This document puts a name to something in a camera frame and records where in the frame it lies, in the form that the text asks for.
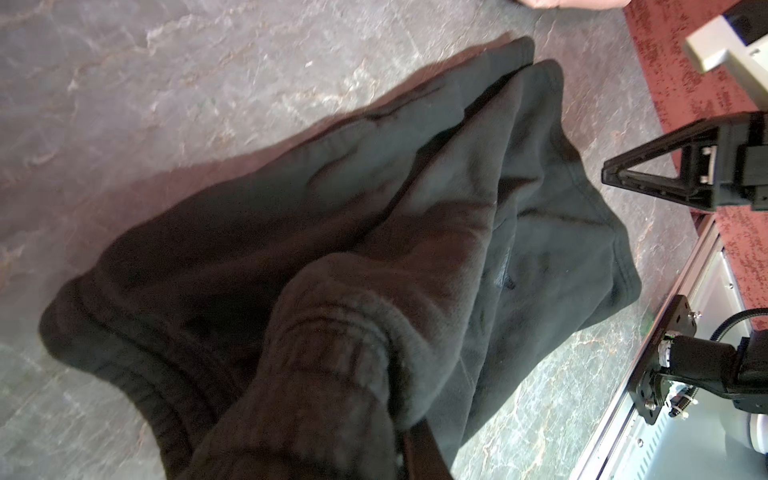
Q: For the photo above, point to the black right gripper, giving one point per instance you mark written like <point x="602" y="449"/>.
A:
<point x="705" y="165"/>

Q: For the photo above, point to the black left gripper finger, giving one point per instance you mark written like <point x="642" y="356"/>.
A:
<point x="422" y="459"/>

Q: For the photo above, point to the black shorts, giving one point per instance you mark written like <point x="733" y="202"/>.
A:
<point x="414" y="262"/>

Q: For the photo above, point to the pink drawstring shorts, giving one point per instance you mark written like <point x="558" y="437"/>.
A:
<point x="594" y="5"/>

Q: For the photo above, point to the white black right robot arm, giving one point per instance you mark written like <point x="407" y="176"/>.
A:
<point x="740" y="370"/>

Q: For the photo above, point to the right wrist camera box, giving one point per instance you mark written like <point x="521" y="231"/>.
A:
<point x="736" y="40"/>

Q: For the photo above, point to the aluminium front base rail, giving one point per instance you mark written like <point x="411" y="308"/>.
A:
<point x="645" y="434"/>

